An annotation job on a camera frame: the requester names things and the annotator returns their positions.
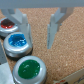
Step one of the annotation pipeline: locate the blue button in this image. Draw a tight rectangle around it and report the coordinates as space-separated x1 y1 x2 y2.
2 31 33 60

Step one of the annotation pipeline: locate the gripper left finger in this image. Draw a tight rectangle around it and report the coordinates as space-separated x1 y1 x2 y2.
0 7 32 47

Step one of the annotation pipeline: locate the green button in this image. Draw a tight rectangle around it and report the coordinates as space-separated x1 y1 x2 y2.
12 55 48 84

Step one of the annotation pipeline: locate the red button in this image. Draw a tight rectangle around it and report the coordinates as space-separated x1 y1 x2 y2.
0 18 21 38

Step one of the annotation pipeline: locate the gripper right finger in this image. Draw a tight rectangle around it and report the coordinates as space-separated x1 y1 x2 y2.
46 7 74 51

